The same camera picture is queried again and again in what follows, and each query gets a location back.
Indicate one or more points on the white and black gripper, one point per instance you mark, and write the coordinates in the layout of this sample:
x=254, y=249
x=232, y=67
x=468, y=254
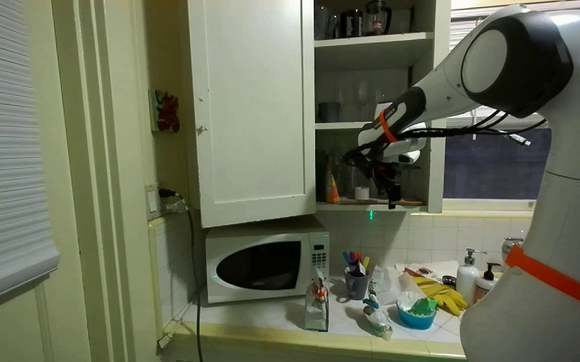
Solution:
x=387, y=160

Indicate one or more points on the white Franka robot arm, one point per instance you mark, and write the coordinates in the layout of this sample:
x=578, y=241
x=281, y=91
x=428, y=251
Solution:
x=558, y=201

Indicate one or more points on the open cream cabinet door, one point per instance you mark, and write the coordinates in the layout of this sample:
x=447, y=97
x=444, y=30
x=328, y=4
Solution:
x=252, y=107

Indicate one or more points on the orange food box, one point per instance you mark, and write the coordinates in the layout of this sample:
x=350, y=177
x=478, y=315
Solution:
x=333, y=188

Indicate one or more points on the yellow plastic utensil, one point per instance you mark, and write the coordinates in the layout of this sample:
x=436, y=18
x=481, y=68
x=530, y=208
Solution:
x=365, y=261

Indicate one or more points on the red plastic utensil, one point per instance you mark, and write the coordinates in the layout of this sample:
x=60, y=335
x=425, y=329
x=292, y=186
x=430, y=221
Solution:
x=356, y=260

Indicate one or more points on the blue plastic utensil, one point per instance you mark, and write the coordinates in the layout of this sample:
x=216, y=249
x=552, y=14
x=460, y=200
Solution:
x=347, y=258

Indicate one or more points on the yellow rubber glove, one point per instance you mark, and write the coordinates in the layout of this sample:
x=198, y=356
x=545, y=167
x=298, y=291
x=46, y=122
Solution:
x=444, y=293
x=420, y=275

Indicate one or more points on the grey mug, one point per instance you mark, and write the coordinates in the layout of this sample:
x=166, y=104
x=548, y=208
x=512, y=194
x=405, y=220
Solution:
x=355, y=283

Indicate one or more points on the dark window pane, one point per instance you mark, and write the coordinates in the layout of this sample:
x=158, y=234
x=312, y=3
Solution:
x=497, y=162

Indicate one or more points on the white pump bottle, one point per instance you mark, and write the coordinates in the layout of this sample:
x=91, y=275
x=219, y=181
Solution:
x=468, y=281

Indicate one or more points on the clear plastic bag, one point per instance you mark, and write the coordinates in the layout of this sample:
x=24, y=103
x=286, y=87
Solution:
x=378, y=308

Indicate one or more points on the green plastic bag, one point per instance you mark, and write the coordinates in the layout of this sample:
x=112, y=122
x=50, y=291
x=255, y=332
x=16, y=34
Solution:
x=423, y=305

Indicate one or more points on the orange labelled pump bottle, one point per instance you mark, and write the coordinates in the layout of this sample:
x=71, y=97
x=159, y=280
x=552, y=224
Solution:
x=485, y=283

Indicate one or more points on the white microwave oven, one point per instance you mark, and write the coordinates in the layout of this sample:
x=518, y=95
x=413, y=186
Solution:
x=261, y=263

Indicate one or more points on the white window blind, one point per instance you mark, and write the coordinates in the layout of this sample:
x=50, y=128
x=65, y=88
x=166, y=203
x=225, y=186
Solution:
x=4, y=147

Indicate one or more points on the cream panelled door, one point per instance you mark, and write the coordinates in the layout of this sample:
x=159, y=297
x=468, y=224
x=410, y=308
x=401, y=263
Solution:
x=8, y=334

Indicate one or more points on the cream wall cabinet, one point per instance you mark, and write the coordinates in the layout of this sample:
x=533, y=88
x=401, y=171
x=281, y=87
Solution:
x=371, y=47

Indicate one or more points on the red wall ornament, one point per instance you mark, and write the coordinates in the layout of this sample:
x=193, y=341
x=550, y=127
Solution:
x=167, y=111

